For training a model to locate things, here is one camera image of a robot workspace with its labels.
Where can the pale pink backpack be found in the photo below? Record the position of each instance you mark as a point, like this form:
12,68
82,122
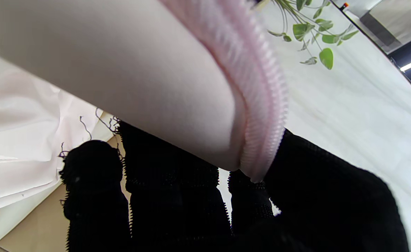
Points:
121,70

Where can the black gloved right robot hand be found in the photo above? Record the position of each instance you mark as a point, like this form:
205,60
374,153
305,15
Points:
317,203

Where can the small green houseplant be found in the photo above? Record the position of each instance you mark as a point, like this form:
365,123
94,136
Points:
301,29

